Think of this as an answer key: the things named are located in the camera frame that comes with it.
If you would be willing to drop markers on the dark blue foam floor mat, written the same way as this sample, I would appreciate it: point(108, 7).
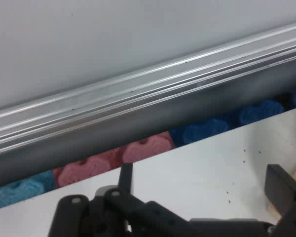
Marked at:
point(202, 130)

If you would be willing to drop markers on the aluminium frame rail long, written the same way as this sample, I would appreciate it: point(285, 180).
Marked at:
point(113, 106)

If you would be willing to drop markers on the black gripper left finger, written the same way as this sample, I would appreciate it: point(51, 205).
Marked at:
point(128, 212)

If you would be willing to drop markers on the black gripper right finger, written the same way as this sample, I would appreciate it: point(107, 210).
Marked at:
point(288, 195)

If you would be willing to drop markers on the pink foam floor mat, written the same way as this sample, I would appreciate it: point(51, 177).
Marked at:
point(143, 150)

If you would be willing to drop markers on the light blue foam floor mat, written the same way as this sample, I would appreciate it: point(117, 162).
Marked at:
point(10, 192)

